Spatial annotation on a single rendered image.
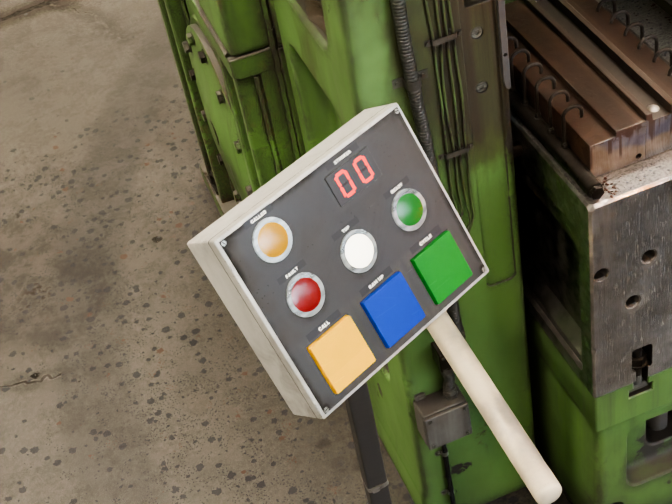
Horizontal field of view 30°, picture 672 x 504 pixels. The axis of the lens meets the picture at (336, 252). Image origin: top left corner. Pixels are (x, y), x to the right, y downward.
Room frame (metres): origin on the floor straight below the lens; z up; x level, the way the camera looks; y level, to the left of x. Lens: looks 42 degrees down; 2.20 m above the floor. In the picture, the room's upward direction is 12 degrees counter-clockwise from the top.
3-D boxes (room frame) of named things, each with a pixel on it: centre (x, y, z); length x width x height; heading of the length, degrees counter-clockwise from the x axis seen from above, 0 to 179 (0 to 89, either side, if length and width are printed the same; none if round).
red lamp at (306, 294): (1.17, 0.05, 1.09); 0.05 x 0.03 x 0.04; 103
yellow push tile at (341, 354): (1.13, 0.02, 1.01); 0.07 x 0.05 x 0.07; 128
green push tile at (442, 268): (1.26, -0.14, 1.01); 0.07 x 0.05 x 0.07; 128
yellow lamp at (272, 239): (1.20, 0.08, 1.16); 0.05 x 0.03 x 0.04; 103
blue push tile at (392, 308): (1.19, -0.06, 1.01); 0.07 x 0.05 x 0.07; 128
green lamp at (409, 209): (1.29, -0.11, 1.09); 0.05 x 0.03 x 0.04; 103
